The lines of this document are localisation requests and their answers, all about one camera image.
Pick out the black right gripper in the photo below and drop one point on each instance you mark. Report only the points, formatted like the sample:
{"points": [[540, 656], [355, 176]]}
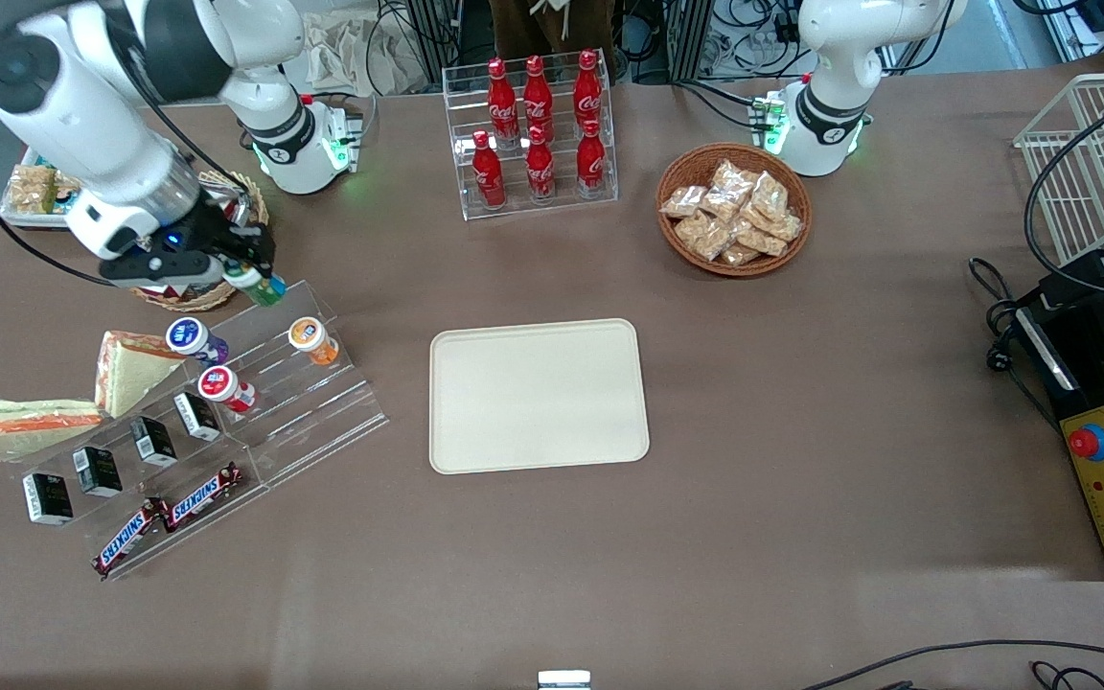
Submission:
{"points": [[223, 236]]}

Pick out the green gum bottle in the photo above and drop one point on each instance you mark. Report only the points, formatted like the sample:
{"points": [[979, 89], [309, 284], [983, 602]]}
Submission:
{"points": [[266, 290]]}

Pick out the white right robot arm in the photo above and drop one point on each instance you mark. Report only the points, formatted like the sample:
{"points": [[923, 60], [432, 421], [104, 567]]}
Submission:
{"points": [[102, 125]]}

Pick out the purple gum bottle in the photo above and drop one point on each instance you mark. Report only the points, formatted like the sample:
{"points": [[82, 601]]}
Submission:
{"points": [[190, 335]]}

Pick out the orange gum bottle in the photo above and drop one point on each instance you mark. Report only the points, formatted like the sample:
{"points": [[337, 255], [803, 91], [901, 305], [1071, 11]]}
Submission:
{"points": [[310, 337]]}

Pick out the red gum bottle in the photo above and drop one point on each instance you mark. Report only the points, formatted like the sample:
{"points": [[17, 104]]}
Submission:
{"points": [[219, 385]]}

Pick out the white rectangular plastic tray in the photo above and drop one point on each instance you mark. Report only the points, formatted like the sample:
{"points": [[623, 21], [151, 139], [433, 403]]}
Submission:
{"points": [[20, 220]]}

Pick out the beige plastic tray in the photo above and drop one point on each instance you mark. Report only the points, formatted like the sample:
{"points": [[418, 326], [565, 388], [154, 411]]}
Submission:
{"points": [[538, 395]]}

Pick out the oval light wicker basket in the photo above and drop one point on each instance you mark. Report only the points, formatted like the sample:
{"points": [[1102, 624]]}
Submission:
{"points": [[190, 301]]}

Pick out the red and white carton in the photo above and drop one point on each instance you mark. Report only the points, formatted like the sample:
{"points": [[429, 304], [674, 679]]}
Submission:
{"points": [[161, 290]]}

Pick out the wrapped triangular sandwich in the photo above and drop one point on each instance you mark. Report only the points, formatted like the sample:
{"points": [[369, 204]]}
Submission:
{"points": [[130, 369]]}

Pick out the clear acrylic stepped stand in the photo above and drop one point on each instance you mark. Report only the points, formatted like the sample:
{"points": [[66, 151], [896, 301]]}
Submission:
{"points": [[322, 402]]}

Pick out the small black box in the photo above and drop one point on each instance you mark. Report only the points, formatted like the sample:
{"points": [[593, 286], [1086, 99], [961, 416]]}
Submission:
{"points": [[195, 418], [154, 442], [48, 498], [97, 471]]}

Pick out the teal snack packet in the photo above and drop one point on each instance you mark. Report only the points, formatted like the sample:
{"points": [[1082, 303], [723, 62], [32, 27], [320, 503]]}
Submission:
{"points": [[68, 201]]}

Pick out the bag of golden crispy snack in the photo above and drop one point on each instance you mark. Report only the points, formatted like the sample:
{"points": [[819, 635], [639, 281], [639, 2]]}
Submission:
{"points": [[33, 187]]}

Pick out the crumpled beige paper bag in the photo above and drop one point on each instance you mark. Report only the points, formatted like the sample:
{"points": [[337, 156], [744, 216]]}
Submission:
{"points": [[341, 53]]}

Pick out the clear acrylic bottle rack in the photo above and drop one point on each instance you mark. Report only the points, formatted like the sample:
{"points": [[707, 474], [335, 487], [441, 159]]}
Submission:
{"points": [[466, 192]]}

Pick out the Snickers bar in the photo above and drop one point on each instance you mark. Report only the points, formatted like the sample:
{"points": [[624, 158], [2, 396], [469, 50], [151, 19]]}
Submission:
{"points": [[128, 539], [202, 496]]}

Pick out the red Coca-Cola bottle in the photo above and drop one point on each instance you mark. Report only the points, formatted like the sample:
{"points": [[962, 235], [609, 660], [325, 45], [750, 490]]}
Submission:
{"points": [[587, 91], [540, 168], [591, 158], [538, 96], [488, 174], [502, 103]]}

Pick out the wrapped sandwich with orange filling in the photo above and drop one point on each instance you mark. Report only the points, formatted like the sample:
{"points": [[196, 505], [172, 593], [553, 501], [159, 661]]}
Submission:
{"points": [[30, 429]]}

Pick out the person in beige and brown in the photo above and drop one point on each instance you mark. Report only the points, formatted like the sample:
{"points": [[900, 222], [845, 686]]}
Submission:
{"points": [[552, 29]]}

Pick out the round brown wicker basket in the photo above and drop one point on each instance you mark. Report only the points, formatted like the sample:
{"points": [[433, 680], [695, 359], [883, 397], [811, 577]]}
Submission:
{"points": [[681, 254]]}

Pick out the clear bag of brown snacks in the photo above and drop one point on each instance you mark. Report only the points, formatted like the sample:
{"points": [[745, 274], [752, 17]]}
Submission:
{"points": [[684, 201], [770, 195], [717, 241], [742, 255], [732, 180], [691, 230], [786, 226], [765, 241]]}

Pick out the black machine with yellow panel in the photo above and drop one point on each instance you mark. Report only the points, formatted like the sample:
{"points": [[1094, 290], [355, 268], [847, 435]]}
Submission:
{"points": [[1093, 364]]}

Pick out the red emergency stop button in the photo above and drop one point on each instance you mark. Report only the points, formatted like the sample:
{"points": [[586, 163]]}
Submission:
{"points": [[1086, 443]]}

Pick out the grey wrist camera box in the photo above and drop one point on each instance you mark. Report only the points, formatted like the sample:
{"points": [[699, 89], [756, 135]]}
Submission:
{"points": [[154, 270]]}

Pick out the aluminium frame post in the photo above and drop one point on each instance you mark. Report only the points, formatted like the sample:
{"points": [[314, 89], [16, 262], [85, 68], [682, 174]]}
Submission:
{"points": [[691, 38], [432, 29]]}

